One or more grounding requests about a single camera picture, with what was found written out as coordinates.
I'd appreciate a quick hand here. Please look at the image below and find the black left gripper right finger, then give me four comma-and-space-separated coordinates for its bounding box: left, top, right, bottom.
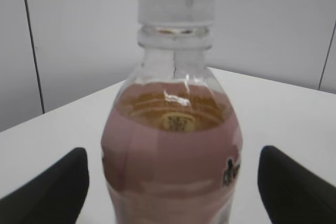
257, 145, 335, 223

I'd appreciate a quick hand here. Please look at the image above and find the pink peach tea bottle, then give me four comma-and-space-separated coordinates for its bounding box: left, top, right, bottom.
101, 25, 243, 223

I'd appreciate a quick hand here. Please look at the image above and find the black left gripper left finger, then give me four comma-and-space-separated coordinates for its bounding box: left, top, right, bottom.
1, 147, 89, 223

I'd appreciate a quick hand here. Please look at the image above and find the white bottle cap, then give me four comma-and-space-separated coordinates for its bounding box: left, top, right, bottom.
138, 0, 215, 27

